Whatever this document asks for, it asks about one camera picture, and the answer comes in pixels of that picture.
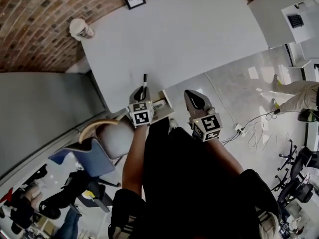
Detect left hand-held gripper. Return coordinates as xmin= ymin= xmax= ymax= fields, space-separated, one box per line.
xmin=127 ymin=86 xmax=155 ymax=128

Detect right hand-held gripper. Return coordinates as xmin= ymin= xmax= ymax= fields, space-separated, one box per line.
xmin=184 ymin=89 xmax=223 ymax=143

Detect white marker pen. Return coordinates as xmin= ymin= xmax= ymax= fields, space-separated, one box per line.
xmin=139 ymin=73 xmax=149 ymax=102

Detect wooden drawer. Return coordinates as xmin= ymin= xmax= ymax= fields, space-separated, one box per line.
xmin=151 ymin=90 xmax=175 ymax=124

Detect person's left forearm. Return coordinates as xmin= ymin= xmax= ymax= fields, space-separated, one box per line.
xmin=122 ymin=124 xmax=150 ymax=196

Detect person's right forearm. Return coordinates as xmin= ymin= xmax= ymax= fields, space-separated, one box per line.
xmin=205 ymin=138 xmax=244 ymax=176

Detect white desk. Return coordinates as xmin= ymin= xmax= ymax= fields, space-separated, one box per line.
xmin=81 ymin=0 xmax=269 ymax=114

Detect black office chair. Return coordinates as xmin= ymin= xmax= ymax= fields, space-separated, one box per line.
xmin=38 ymin=169 xmax=114 ymax=220

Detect white power strip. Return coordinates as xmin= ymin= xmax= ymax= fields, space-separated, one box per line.
xmin=234 ymin=123 xmax=248 ymax=136

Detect wooden chair brown seat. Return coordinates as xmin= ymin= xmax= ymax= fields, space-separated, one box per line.
xmin=78 ymin=118 xmax=137 ymax=160

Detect blue upholstered chair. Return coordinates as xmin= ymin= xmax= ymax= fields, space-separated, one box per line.
xmin=48 ymin=137 xmax=122 ymax=188

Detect white lidded cup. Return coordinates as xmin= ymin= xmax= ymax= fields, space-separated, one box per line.
xmin=69 ymin=18 xmax=96 ymax=41

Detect person's black clothing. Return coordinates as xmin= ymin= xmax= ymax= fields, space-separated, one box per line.
xmin=108 ymin=119 xmax=282 ymax=239

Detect grey refrigerator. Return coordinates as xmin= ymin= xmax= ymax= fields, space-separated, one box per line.
xmin=0 ymin=71 xmax=107 ymax=181

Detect black swivel chairs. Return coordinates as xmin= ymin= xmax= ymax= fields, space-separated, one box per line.
xmin=270 ymin=139 xmax=319 ymax=209

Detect black keyboard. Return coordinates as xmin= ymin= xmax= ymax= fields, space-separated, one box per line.
xmin=288 ymin=13 xmax=304 ymax=29

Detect white shelf unit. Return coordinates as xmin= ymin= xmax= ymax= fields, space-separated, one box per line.
xmin=281 ymin=0 xmax=319 ymax=68

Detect red paper sign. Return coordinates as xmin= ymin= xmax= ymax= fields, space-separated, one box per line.
xmin=0 ymin=187 xmax=14 ymax=204

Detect white power cable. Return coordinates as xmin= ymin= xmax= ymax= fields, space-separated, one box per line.
xmin=204 ymin=72 xmax=239 ymax=128

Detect thin black cable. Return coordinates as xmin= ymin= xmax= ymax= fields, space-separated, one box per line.
xmin=219 ymin=110 xmax=304 ymax=145

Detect coiled white cable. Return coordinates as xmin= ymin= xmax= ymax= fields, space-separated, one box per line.
xmin=248 ymin=122 xmax=294 ymax=151

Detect beige shoulder strap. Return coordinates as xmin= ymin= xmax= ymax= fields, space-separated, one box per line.
xmin=256 ymin=208 xmax=281 ymax=239

